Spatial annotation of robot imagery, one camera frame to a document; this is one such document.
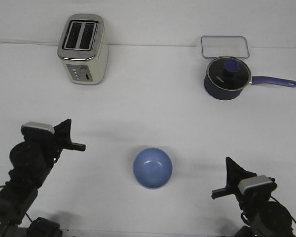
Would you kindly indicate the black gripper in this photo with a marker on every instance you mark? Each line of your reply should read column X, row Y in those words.
column 253, row 198
column 53, row 144

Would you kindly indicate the blue bowl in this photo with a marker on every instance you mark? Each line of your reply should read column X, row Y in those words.
column 152, row 168

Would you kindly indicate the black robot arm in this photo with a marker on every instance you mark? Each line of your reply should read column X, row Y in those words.
column 263, row 215
column 32, row 161

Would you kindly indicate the cream and steel toaster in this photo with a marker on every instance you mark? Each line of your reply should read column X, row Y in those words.
column 83, row 48

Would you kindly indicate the dark blue saucepan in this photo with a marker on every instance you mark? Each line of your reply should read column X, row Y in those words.
column 219, row 90

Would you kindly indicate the glass pot lid blue knob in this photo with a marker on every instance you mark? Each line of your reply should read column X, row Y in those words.
column 228, row 73

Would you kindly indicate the clear blue-rimmed container lid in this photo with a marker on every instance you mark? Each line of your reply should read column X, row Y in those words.
column 216, row 46

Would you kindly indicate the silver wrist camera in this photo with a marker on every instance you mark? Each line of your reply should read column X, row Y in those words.
column 257, row 184
column 37, row 126

